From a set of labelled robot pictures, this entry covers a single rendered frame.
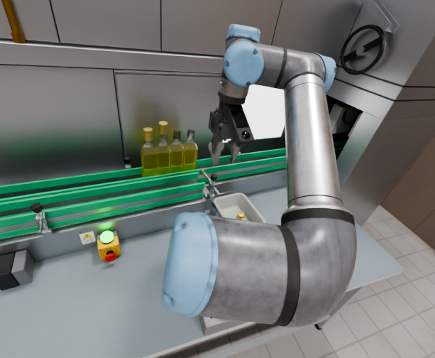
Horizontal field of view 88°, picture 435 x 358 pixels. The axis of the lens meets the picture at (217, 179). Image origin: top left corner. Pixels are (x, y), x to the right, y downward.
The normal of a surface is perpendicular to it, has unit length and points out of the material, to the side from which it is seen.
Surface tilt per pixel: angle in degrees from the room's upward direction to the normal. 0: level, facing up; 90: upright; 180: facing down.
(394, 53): 90
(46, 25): 90
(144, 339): 0
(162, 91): 90
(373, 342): 0
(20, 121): 90
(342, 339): 0
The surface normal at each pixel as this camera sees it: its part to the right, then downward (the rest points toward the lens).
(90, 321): 0.14, -0.79
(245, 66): -0.05, 0.60
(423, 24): -0.89, 0.16
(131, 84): 0.43, 0.59
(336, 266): 0.40, -0.32
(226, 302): 0.01, 0.29
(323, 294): 0.26, -0.02
